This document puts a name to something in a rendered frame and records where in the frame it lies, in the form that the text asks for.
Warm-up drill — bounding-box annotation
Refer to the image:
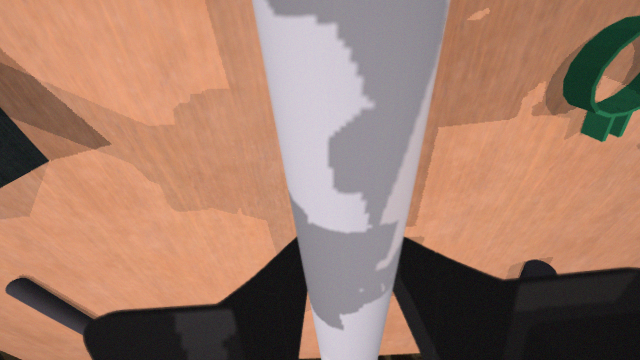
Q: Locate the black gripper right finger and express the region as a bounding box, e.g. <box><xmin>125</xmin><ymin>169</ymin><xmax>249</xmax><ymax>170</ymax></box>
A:
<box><xmin>392</xmin><ymin>237</ymin><xmax>640</xmax><ymax>360</ymax></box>

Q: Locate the white metal pipe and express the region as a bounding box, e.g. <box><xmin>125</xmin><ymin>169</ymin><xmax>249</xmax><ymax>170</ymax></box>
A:
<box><xmin>252</xmin><ymin>0</ymin><xmax>450</xmax><ymax>360</ymax></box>

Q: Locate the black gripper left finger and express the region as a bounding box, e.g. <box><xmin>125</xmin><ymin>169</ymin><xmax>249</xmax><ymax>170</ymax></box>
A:
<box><xmin>83</xmin><ymin>236</ymin><xmax>308</xmax><ymax>360</ymax></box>

